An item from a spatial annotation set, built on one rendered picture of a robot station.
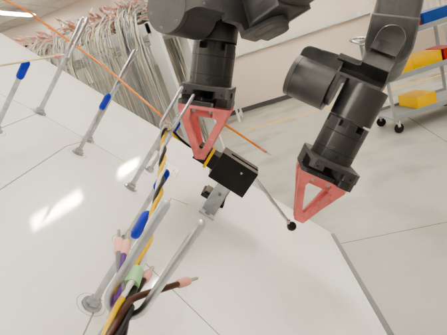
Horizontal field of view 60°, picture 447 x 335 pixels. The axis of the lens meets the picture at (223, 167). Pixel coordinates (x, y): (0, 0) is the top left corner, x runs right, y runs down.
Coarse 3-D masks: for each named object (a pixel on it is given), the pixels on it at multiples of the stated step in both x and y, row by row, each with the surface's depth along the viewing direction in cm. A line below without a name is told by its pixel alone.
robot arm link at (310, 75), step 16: (384, 32) 47; (400, 32) 46; (304, 48) 52; (384, 48) 46; (400, 48) 46; (304, 64) 51; (320, 64) 51; (336, 64) 51; (352, 64) 50; (368, 64) 47; (384, 64) 47; (288, 80) 51; (304, 80) 50; (320, 80) 50; (384, 80) 49; (304, 96) 51; (320, 96) 50
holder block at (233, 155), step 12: (228, 156) 52; (240, 156) 56; (216, 168) 52; (228, 168) 52; (240, 168) 52; (252, 168) 53; (216, 180) 53; (228, 180) 53; (240, 180) 52; (252, 180) 52; (240, 192) 53
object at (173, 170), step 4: (152, 156) 63; (152, 160) 61; (156, 164) 60; (168, 164) 64; (172, 164) 65; (168, 168) 62; (172, 168) 63; (176, 168) 64; (172, 172) 61; (176, 172) 62; (176, 176) 61
